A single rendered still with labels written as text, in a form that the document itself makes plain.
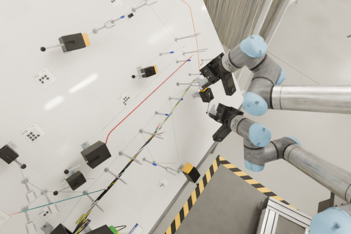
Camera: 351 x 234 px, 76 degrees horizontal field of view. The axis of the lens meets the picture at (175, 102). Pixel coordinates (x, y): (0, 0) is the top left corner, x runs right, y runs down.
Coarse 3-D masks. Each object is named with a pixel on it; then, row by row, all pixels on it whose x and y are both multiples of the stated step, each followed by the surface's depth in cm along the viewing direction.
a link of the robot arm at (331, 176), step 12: (276, 144) 84; (288, 144) 82; (300, 144) 85; (288, 156) 79; (300, 156) 75; (312, 156) 72; (300, 168) 74; (312, 168) 69; (324, 168) 66; (336, 168) 65; (324, 180) 65; (336, 180) 62; (348, 180) 60; (336, 192) 62; (348, 192) 58
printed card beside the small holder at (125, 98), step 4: (124, 92) 83; (120, 96) 82; (124, 96) 84; (128, 96) 85; (120, 100) 83; (124, 100) 84; (128, 100) 85; (132, 100) 86; (124, 104) 84; (128, 104) 85
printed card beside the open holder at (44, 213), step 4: (52, 204) 70; (44, 208) 68; (52, 208) 70; (60, 208) 71; (40, 212) 68; (44, 212) 68; (48, 212) 69; (52, 212) 70; (56, 212) 71; (40, 216) 68; (44, 216) 69; (48, 216) 69; (52, 216) 70; (48, 220) 69
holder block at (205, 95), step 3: (207, 90) 100; (210, 90) 102; (201, 93) 102; (204, 93) 100; (207, 93) 100; (210, 93) 102; (201, 96) 103; (204, 96) 101; (207, 96) 101; (210, 96) 102; (213, 96) 103; (204, 99) 102; (207, 99) 101; (210, 99) 102; (207, 102) 102
